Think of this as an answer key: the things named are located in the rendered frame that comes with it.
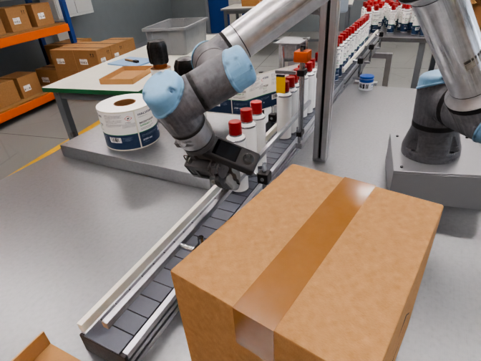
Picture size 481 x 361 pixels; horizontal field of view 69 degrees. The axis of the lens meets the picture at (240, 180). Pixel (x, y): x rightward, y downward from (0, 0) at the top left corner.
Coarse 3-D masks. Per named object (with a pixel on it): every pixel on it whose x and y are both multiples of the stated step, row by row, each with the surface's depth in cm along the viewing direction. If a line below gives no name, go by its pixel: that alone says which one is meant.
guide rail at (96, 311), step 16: (272, 128) 125; (208, 192) 92; (192, 208) 86; (176, 224) 81; (160, 240) 77; (144, 256) 73; (128, 272) 69; (112, 288) 66; (96, 304) 63; (80, 320) 60
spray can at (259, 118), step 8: (256, 104) 99; (256, 112) 100; (256, 120) 100; (264, 120) 102; (256, 128) 102; (264, 128) 103; (256, 136) 103; (264, 136) 104; (264, 144) 105; (264, 160) 108
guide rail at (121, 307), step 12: (288, 120) 118; (240, 180) 89; (228, 192) 84; (216, 204) 80; (204, 216) 76; (192, 228) 72; (180, 240) 70; (168, 252) 67; (156, 264) 64; (144, 276) 62; (132, 288) 60; (144, 288) 61; (132, 300) 59; (120, 312) 56; (108, 324) 54
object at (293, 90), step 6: (288, 78) 118; (294, 78) 119; (294, 84) 120; (294, 90) 120; (294, 96) 121; (294, 102) 122; (294, 108) 123; (294, 114) 124; (294, 126) 127; (294, 132) 128
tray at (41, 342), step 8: (40, 336) 64; (32, 344) 63; (40, 344) 64; (48, 344) 66; (24, 352) 61; (32, 352) 63; (40, 352) 64; (48, 352) 64; (56, 352) 64; (64, 352) 64; (16, 360) 60; (24, 360) 62; (32, 360) 63; (40, 360) 63; (48, 360) 63; (56, 360) 63; (64, 360) 63; (72, 360) 63; (80, 360) 63
